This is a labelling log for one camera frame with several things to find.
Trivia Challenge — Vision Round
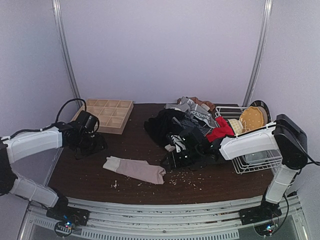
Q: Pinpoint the left metal frame post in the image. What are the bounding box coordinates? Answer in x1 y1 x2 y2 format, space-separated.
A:
51 0 81 98

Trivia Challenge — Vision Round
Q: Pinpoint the yellow dotted plate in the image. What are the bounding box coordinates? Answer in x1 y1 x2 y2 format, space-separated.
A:
239 106 266 132

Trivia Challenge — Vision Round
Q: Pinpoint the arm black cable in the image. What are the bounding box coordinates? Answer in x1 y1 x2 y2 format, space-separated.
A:
0 98 87 141
274 119 320 236

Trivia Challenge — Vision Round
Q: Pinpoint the grey lettered underwear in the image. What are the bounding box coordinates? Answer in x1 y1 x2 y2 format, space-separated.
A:
164 96 216 128

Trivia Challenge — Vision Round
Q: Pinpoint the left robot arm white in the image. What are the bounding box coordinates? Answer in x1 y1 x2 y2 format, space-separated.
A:
0 110 107 210

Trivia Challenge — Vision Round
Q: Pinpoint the right metal frame post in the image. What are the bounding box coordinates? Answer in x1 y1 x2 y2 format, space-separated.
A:
242 0 273 107

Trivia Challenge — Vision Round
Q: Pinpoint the pink and white underwear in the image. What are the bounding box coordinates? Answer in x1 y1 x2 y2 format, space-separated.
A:
102 156 166 185

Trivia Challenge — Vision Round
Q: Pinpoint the red underwear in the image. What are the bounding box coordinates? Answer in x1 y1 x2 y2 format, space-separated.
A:
206 116 235 143

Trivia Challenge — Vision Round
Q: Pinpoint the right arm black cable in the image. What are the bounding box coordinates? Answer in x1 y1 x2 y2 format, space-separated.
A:
274 119 320 236

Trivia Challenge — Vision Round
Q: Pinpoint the metal frame post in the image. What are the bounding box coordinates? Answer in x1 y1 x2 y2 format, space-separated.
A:
51 0 81 98
242 0 273 107

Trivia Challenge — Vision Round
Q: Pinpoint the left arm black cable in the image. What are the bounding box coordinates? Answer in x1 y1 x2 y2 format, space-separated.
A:
0 98 87 141

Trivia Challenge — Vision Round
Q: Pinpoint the white wire dish rack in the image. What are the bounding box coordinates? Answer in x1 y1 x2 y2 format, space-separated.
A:
212 106 283 174

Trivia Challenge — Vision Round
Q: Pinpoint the wooden compartment tray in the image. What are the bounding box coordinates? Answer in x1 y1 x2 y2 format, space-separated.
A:
86 98 134 135

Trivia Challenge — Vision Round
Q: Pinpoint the white bowl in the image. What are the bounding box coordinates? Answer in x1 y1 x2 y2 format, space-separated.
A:
244 151 268 165

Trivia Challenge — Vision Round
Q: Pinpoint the striped dark underwear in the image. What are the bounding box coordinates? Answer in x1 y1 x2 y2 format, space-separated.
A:
171 116 212 136

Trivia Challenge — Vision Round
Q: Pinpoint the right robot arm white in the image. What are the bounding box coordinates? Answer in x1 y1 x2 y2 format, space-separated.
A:
160 114 309 207

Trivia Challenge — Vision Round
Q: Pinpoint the cream checkered bowl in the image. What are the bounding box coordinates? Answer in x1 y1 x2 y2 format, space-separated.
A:
227 118 244 135

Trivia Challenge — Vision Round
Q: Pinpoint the dark round plate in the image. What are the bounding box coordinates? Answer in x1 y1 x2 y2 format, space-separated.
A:
249 100 272 124

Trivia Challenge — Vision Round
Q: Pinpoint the black underwear white waistband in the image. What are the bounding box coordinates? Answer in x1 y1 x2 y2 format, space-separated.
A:
143 109 186 148

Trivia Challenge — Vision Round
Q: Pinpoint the tan beige underwear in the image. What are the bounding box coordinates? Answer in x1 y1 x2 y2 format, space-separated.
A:
189 97 216 112

